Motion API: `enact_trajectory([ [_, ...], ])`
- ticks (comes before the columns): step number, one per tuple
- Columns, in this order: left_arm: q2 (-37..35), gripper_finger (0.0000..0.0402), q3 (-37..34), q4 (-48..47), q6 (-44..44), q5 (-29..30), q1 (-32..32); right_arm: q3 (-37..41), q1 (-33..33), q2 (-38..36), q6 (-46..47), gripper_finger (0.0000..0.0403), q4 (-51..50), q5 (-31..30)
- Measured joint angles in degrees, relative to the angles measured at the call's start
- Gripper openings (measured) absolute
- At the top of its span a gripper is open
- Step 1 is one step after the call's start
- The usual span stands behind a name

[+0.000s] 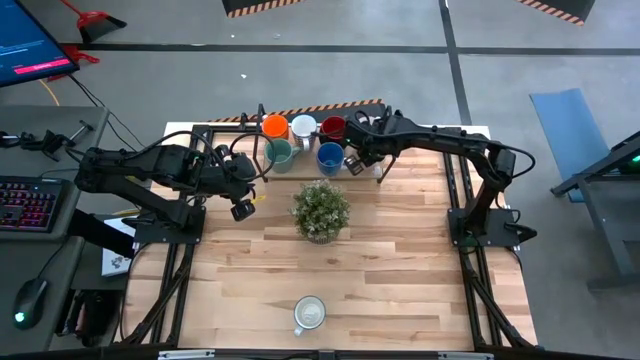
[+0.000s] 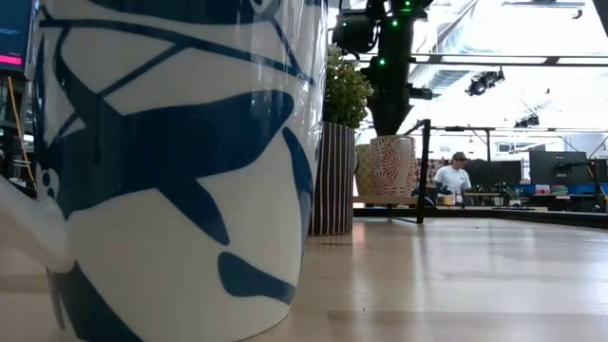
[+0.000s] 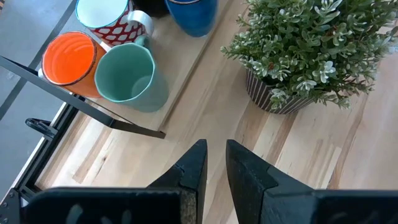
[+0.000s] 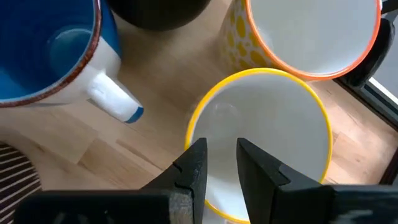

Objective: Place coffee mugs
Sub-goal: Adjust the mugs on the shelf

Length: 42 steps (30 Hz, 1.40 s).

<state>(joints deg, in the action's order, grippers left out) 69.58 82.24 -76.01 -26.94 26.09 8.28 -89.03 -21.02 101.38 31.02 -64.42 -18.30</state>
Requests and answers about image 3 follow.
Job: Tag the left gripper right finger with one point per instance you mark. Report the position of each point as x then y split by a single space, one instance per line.
295 205

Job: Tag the teal mug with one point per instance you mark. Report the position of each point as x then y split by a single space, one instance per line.
124 74

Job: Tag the orange mug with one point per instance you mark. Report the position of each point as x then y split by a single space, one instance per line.
68 59

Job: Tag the artificial plant in striped pot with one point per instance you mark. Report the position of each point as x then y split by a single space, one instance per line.
311 46

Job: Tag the black frame bracket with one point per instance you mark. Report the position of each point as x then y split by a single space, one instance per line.
40 126

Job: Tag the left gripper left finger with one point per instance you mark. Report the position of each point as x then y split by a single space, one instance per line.
124 205

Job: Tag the black aluminium table frame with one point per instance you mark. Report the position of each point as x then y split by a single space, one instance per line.
43 155

